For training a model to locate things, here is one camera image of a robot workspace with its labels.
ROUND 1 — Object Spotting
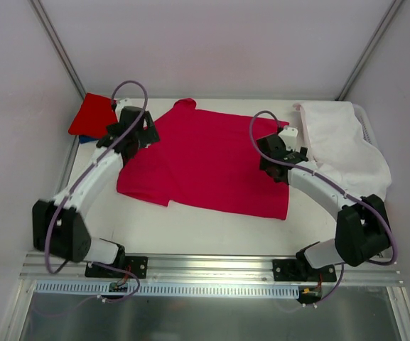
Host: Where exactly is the crimson pink t shirt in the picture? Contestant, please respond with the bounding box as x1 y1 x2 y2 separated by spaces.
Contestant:
117 99 289 220

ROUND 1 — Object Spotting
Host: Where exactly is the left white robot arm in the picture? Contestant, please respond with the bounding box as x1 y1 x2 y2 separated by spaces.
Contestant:
32 106 160 277

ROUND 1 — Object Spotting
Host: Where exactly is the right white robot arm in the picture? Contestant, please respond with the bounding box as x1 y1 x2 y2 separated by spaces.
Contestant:
252 134 396 281

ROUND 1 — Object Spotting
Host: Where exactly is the folded red t shirt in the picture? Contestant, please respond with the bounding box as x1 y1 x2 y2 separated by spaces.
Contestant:
68 93 118 139

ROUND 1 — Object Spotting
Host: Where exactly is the folded blue t shirt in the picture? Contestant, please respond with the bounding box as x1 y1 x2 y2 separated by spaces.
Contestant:
78 135 99 144

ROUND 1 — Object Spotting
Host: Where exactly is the white t shirt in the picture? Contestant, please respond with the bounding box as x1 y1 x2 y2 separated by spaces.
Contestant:
294 101 392 200

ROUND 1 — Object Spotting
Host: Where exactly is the white perforated plastic basket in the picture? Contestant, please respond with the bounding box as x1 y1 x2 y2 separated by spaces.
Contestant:
353 104 379 148

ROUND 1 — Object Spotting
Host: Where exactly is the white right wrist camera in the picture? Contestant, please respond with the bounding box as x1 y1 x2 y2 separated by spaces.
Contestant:
278 126 298 151

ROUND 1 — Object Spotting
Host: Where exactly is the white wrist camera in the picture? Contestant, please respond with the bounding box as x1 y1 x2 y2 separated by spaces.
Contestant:
111 97 132 114
278 126 298 151

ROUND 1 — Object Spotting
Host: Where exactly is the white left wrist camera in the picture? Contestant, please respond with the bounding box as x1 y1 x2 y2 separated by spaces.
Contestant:
111 97 132 114

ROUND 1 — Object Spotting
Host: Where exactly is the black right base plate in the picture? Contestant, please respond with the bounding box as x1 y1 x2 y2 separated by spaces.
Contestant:
271 259 337 283

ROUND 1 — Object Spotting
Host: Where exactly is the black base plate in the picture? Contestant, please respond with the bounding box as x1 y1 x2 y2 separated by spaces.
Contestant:
85 255 149 279
271 259 337 283

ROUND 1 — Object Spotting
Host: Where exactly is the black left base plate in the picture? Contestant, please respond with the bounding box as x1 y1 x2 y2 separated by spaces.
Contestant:
85 255 149 279

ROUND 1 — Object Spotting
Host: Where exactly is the aluminium mounting rail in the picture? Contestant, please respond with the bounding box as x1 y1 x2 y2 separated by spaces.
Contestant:
19 251 405 287

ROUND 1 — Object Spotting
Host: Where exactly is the white slotted cable duct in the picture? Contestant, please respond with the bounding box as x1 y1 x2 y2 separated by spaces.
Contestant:
35 280 300 300

